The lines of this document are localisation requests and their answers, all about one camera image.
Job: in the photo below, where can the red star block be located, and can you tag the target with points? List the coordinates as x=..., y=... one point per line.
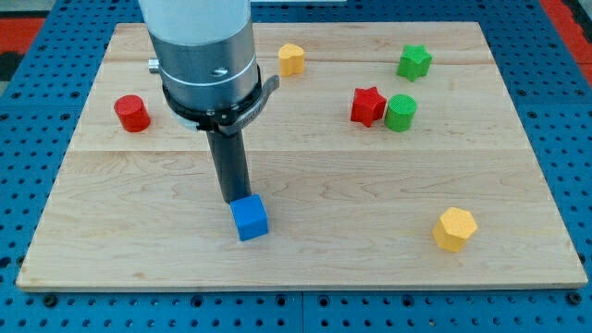
x=367, y=106

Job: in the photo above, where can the green star block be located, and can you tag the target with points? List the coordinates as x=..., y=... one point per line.
x=414, y=62

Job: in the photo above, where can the red cylinder block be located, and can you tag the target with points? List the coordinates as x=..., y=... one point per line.
x=132, y=113

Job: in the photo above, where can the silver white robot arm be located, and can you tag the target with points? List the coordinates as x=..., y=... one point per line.
x=207, y=62

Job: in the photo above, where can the yellow heart block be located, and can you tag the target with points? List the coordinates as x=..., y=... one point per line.
x=291, y=59

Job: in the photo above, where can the blue cube block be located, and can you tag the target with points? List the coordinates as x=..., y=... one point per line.
x=250, y=217

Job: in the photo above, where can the yellow hexagon block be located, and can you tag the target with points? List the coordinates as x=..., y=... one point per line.
x=453, y=229

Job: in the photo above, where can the light wooden board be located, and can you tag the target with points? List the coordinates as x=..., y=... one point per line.
x=348, y=207

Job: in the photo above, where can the green cylinder block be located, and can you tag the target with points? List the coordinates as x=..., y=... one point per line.
x=400, y=112

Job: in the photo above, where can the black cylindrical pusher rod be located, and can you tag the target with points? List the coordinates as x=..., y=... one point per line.
x=231, y=165

